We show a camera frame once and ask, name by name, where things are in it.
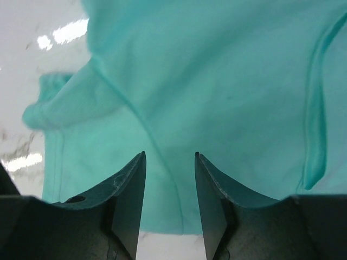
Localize teal t shirt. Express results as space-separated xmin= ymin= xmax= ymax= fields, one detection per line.
xmin=23 ymin=1 xmax=346 ymax=234

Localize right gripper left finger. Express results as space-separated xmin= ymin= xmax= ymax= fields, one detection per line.
xmin=1 ymin=153 xmax=146 ymax=259

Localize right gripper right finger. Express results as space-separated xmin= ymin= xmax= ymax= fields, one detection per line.
xmin=195 ymin=153 xmax=346 ymax=259

